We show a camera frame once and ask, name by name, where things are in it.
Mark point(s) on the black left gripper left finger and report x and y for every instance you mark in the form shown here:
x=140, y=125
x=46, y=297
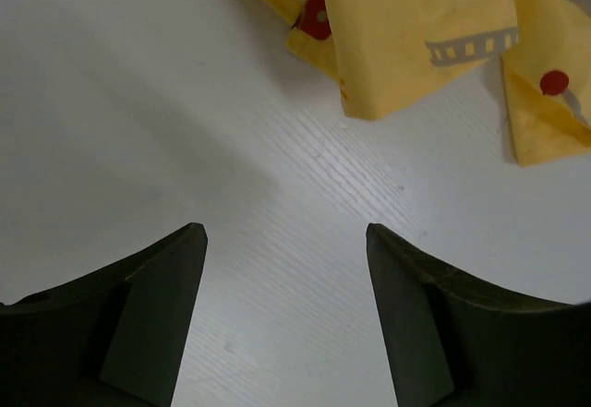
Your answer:
x=113, y=337

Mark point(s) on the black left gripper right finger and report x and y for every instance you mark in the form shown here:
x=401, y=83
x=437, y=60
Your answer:
x=453, y=339

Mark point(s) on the yellow car-print cloth placemat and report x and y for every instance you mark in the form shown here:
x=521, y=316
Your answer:
x=386, y=55

